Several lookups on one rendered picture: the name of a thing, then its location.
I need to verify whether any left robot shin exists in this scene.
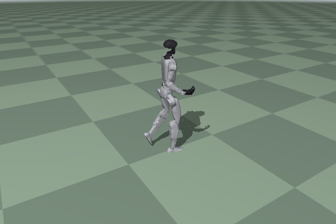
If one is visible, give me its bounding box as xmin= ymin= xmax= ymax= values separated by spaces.
xmin=149 ymin=110 xmax=166 ymax=137

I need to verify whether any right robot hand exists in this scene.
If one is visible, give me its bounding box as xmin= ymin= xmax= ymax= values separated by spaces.
xmin=182 ymin=86 xmax=195 ymax=95

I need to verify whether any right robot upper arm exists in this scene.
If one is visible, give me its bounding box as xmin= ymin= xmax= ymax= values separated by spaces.
xmin=166 ymin=61 xmax=177 ymax=87

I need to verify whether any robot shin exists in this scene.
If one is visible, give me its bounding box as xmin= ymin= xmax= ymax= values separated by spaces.
xmin=170 ymin=123 xmax=179 ymax=149
xmin=149 ymin=110 xmax=166 ymax=137

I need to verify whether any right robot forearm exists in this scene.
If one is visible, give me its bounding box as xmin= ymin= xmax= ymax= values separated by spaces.
xmin=168 ymin=82 xmax=186 ymax=95

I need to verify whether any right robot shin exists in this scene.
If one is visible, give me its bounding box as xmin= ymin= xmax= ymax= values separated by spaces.
xmin=170 ymin=123 xmax=179 ymax=149

